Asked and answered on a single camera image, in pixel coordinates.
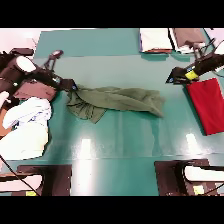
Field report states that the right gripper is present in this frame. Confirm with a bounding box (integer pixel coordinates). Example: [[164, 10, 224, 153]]
[[165, 66, 198, 85]]

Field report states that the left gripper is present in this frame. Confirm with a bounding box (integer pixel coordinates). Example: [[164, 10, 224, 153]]
[[59, 78, 79, 93]]

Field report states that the green garment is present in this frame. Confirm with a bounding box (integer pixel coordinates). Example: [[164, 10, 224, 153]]
[[65, 85, 167, 125]]

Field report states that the brown garment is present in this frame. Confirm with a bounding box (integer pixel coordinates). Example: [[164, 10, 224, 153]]
[[13, 80, 58, 102], [172, 27, 207, 52]]

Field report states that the red garment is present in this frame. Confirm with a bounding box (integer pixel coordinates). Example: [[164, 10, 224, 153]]
[[185, 77, 224, 136]]

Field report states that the white garment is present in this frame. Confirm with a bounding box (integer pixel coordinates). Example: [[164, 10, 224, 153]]
[[138, 27, 175, 54], [2, 96, 53, 130]]

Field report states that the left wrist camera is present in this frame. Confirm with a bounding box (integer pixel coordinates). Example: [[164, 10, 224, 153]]
[[42, 49, 65, 72]]

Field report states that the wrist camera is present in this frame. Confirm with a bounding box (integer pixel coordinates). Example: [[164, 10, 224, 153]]
[[184, 39, 208, 60], [42, 49, 65, 72]]

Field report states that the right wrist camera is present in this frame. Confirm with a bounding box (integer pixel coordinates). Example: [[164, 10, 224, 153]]
[[184, 39, 208, 60]]

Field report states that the black cable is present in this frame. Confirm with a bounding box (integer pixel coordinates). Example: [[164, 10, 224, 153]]
[[0, 154, 40, 197]]

